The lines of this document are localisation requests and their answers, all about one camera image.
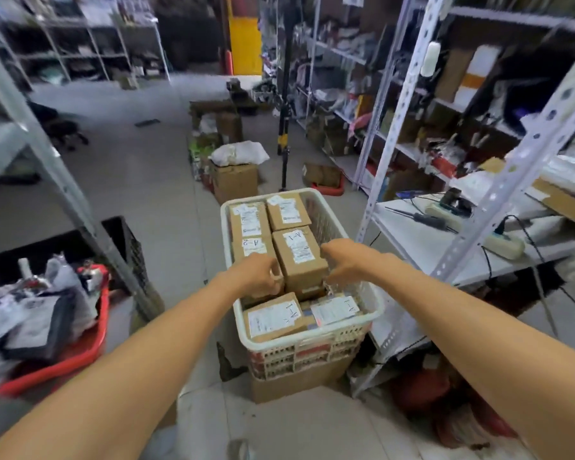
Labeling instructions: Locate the person's left hand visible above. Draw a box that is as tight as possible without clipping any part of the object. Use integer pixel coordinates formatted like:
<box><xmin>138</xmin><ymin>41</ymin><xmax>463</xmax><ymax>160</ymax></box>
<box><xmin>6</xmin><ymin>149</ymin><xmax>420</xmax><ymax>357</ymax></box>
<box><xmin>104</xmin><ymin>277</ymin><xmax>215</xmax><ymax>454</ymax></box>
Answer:
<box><xmin>219</xmin><ymin>254</ymin><xmax>286</xmax><ymax>300</ymax></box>

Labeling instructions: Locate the crumpled white plastic bag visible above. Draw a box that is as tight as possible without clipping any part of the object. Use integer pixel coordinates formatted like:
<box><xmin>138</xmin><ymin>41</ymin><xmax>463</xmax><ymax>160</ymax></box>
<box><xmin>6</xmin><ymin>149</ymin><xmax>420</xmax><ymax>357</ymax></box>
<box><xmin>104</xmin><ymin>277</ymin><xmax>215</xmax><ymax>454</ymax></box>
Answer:
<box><xmin>42</xmin><ymin>254</ymin><xmax>99</xmax><ymax>331</ymax></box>

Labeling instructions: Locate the black plastic crate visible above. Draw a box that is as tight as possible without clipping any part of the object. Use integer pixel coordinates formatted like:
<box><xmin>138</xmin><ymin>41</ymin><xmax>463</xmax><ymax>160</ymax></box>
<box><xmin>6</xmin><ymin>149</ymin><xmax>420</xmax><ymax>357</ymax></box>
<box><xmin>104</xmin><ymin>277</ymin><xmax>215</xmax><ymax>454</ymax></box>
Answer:
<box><xmin>0</xmin><ymin>216</ymin><xmax>150</xmax><ymax>303</ymax></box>

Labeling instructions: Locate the flat parcel with white label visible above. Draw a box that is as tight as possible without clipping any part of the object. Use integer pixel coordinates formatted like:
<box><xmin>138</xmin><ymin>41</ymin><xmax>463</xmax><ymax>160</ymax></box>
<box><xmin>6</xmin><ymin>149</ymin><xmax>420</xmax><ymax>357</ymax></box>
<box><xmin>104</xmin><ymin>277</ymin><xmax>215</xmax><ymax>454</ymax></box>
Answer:
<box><xmin>300</xmin><ymin>294</ymin><xmax>363</xmax><ymax>329</ymax></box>

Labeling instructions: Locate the wide labelled cardboard box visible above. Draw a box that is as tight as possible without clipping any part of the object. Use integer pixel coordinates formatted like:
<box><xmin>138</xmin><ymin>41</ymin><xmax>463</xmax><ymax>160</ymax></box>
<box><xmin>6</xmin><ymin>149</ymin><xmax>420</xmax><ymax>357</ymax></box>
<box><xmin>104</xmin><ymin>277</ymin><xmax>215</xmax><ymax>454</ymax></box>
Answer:
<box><xmin>242</xmin><ymin>292</ymin><xmax>318</xmax><ymax>344</ymax></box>

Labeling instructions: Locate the white hanging roll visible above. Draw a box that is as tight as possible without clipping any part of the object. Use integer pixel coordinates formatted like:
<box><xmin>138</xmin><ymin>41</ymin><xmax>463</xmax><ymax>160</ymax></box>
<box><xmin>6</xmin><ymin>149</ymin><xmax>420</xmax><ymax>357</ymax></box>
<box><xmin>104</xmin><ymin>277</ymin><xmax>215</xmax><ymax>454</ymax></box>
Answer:
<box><xmin>420</xmin><ymin>41</ymin><xmax>442</xmax><ymax>78</ymax></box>

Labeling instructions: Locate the large brown cardboard box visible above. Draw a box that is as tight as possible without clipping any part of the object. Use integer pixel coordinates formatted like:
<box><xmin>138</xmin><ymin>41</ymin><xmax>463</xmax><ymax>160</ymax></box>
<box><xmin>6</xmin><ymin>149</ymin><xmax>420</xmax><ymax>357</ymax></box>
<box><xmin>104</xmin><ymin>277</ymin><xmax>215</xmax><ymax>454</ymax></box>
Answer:
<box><xmin>210</xmin><ymin>161</ymin><xmax>260</xmax><ymax>205</ymax></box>

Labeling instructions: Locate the white perforated metal shelving unit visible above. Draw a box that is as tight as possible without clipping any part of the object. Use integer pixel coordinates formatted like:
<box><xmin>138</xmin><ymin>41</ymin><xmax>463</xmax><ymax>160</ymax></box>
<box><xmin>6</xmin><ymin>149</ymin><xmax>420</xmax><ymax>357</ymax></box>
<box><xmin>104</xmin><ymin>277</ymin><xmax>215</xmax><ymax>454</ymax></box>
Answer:
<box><xmin>351</xmin><ymin>0</ymin><xmax>575</xmax><ymax>399</ymax></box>

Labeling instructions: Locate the person's left forearm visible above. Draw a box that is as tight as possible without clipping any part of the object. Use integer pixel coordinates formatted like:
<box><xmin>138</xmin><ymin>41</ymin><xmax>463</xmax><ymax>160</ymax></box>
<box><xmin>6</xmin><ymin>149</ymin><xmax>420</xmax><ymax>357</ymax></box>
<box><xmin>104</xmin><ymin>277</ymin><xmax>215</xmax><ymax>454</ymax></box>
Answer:
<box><xmin>0</xmin><ymin>272</ymin><xmax>238</xmax><ymax>460</ymax></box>

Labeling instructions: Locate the white and orange box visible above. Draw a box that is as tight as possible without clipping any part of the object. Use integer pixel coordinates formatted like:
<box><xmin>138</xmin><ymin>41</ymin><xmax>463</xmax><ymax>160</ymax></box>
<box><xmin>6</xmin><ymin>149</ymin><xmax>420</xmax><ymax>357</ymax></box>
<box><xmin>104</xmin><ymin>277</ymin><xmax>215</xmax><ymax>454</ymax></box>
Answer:
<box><xmin>453</xmin><ymin>44</ymin><xmax>502</xmax><ymax>109</ymax></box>

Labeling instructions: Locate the black tape dispenser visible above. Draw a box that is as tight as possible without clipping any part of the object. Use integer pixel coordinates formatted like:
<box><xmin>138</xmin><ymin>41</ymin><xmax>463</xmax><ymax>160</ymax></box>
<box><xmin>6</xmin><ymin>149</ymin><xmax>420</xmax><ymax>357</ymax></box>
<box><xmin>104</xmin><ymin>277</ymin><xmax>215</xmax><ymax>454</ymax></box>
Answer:
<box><xmin>441</xmin><ymin>188</ymin><xmax>473</xmax><ymax>217</ymax></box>

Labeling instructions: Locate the plain cardboard box under basket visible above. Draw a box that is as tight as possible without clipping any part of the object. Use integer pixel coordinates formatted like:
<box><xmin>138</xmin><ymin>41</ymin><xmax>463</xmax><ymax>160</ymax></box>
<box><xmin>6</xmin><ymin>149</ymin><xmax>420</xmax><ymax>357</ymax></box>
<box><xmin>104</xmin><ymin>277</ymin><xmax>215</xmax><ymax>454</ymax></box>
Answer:
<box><xmin>248</xmin><ymin>353</ymin><xmax>356</xmax><ymax>405</ymax></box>

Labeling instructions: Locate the open cardboard box red tray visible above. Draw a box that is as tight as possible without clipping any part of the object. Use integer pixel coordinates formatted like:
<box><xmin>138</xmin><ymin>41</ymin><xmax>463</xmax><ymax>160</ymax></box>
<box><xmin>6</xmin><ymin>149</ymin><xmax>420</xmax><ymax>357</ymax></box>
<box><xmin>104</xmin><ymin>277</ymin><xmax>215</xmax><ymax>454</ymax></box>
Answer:
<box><xmin>302</xmin><ymin>162</ymin><xmax>345</xmax><ymax>197</ymax></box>

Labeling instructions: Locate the red plastic tub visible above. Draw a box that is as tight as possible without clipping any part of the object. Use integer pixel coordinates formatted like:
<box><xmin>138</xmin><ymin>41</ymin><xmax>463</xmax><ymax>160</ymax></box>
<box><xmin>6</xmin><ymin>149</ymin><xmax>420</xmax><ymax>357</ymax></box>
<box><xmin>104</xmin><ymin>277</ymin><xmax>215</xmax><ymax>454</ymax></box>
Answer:
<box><xmin>0</xmin><ymin>264</ymin><xmax>112</xmax><ymax>398</ymax></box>

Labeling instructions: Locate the black office chair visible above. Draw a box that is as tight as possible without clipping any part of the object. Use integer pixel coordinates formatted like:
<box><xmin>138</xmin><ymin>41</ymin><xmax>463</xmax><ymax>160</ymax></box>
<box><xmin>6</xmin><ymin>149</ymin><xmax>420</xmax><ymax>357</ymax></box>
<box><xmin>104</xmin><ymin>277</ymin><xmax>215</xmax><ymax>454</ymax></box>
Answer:
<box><xmin>28</xmin><ymin>100</ymin><xmax>90</xmax><ymax>151</ymax></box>

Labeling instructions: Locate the black tripod stand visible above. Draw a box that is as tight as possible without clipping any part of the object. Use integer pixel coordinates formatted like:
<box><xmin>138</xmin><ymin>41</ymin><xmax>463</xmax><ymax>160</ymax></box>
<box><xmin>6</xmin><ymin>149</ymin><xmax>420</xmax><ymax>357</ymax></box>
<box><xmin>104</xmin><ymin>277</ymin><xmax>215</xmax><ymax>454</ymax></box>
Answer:
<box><xmin>273</xmin><ymin>0</ymin><xmax>299</xmax><ymax>192</ymax></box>

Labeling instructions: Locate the tall labelled cardboard box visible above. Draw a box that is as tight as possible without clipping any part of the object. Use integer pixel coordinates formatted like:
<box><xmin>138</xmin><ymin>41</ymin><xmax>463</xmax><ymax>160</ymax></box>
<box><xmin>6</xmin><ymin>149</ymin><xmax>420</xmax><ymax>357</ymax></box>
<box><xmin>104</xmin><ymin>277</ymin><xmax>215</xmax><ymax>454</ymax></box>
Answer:
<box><xmin>272</xmin><ymin>226</ymin><xmax>331</xmax><ymax>301</ymax></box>

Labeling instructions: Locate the grey background shelving rack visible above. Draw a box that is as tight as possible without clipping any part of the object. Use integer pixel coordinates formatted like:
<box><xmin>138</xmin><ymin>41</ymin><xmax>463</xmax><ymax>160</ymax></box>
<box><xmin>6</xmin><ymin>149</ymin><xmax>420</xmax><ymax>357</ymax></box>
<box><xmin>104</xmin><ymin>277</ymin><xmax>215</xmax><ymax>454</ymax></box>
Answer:
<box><xmin>0</xmin><ymin>0</ymin><xmax>172</xmax><ymax>88</ymax></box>

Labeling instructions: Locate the white power strip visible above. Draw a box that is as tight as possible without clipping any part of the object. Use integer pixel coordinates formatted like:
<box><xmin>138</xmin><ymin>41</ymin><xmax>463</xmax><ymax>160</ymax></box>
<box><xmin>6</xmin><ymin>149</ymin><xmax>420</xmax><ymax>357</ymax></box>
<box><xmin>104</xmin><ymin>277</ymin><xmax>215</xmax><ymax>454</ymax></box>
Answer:
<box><xmin>481</xmin><ymin>229</ymin><xmax>527</xmax><ymax>261</ymax></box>

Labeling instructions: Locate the person's right hand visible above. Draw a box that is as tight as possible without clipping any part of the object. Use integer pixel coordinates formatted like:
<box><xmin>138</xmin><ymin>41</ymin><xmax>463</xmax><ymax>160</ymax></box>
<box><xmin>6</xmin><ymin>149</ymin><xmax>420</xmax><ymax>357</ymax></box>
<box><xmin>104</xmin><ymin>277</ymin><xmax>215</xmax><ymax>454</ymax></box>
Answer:
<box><xmin>319</xmin><ymin>238</ymin><xmax>393</xmax><ymax>289</ymax></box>

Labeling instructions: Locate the white goods shelving rack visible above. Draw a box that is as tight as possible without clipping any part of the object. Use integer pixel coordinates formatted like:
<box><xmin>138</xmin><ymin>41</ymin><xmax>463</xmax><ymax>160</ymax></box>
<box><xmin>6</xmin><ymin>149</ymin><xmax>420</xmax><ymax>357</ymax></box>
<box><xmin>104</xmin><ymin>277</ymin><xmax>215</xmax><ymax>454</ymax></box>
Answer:
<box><xmin>260</xmin><ymin>0</ymin><xmax>405</xmax><ymax>142</ymax></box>

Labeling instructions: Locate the cardboard box with white sheets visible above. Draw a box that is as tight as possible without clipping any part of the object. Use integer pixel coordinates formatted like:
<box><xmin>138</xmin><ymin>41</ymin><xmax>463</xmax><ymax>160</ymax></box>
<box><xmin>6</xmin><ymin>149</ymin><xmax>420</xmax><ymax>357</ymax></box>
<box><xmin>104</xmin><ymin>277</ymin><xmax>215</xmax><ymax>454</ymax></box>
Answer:
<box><xmin>479</xmin><ymin>153</ymin><xmax>575</xmax><ymax>228</ymax></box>

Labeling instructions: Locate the yellow door panel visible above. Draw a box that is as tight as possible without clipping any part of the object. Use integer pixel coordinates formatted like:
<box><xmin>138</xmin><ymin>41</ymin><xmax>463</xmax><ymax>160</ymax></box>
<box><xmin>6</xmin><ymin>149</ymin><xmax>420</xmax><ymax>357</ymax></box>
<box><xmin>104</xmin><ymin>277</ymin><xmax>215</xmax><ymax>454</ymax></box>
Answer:
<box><xmin>228</xmin><ymin>14</ymin><xmax>263</xmax><ymax>76</ymax></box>

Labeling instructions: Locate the grey metal shelving rack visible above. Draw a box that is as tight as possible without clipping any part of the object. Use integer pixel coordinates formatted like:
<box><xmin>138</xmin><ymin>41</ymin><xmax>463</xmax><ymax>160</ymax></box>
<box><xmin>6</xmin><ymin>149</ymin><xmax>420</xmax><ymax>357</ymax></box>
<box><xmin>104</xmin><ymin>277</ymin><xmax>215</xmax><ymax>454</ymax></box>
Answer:
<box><xmin>0</xmin><ymin>29</ymin><xmax>166</xmax><ymax>322</ymax></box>

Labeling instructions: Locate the person's right forearm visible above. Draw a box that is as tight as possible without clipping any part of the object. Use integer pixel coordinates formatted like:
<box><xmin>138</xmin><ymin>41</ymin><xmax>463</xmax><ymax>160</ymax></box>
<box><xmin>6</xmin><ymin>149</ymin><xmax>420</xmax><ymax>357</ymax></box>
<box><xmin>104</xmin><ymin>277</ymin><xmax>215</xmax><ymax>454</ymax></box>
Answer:
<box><xmin>376</xmin><ymin>255</ymin><xmax>575</xmax><ymax>460</ymax></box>

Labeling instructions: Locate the white plastic bag on box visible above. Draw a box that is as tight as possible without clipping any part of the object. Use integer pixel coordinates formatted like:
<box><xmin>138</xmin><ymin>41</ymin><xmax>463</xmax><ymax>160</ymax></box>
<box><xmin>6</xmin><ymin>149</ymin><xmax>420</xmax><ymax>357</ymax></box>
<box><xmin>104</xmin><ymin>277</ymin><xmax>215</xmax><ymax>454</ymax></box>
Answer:
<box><xmin>210</xmin><ymin>141</ymin><xmax>270</xmax><ymax>167</ymax></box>

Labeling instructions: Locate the black handled screwdriver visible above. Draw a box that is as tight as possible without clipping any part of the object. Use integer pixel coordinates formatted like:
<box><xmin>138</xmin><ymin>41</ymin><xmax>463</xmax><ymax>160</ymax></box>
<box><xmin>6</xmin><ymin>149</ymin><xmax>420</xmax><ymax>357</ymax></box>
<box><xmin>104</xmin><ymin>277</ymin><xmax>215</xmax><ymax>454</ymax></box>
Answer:
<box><xmin>384</xmin><ymin>206</ymin><xmax>449</xmax><ymax>231</ymax></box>

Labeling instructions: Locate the white plastic mesh basket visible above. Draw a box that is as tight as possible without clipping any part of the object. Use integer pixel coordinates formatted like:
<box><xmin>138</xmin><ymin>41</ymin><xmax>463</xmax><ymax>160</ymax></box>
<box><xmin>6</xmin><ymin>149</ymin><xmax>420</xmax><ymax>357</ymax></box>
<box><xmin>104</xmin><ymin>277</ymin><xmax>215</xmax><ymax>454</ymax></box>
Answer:
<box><xmin>220</xmin><ymin>188</ymin><xmax>386</xmax><ymax>382</ymax></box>

